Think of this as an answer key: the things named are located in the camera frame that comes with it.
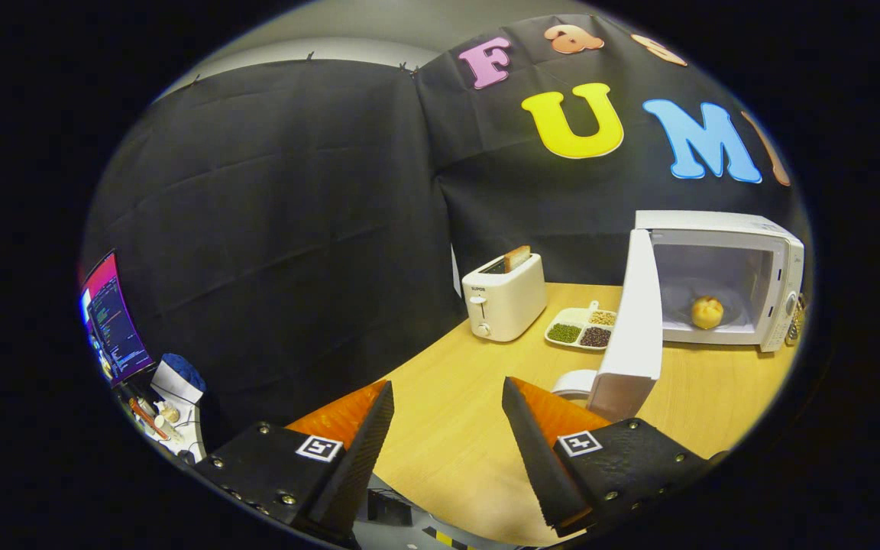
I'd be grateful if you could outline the white toaster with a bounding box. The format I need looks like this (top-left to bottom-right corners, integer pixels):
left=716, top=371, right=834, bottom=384
left=461, top=253, right=548, bottom=343

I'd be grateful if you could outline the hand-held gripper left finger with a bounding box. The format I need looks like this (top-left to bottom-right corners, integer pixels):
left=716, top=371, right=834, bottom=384
left=194, top=380, right=396, bottom=547

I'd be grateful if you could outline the metal wire basket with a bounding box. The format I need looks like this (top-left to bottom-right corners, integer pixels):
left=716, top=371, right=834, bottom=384
left=788, top=294, right=807, bottom=345

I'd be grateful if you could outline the white divided tray of beans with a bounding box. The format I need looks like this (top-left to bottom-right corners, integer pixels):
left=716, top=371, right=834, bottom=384
left=545, top=300, right=618, bottom=351

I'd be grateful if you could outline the white microwave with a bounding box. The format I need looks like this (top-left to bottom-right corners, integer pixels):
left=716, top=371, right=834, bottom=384
left=551, top=210, right=806, bottom=423

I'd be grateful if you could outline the blue and white object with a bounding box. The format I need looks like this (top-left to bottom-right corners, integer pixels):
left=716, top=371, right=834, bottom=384
left=151, top=353, right=207, bottom=406

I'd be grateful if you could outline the black backdrop cloth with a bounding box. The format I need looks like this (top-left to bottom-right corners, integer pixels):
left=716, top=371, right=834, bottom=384
left=81, top=14, right=811, bottom=451

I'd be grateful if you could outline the golden bread roll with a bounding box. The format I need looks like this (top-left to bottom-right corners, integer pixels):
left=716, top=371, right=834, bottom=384
left=691, top=296, right=725, bottom=331

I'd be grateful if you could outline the computer monitor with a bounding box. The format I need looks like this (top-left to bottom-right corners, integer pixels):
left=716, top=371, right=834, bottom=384
left=79, top=250, right=154, bottom=387

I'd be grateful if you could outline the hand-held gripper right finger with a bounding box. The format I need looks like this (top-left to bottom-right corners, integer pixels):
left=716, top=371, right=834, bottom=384
left=502, top=376, right=716, bottom=537

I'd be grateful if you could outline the cluttered white side desk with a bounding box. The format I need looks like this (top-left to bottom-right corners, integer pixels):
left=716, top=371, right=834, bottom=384
left=115, top=378, right=208, bottom=463

